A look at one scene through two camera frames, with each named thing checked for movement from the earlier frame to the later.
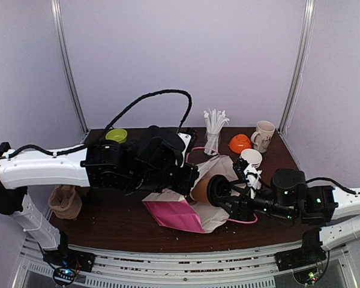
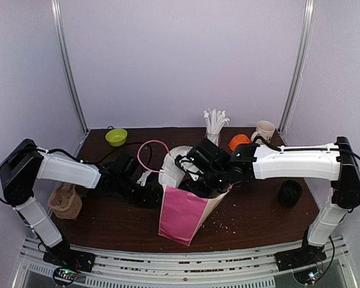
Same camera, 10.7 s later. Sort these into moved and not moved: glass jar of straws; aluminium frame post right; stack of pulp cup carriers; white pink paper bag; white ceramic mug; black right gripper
Moved: white pink paper bag; black right gripper
Not moved: white ceramic mug; glass jar of straws; stack of pulp cup carriers; aluminium frame post right
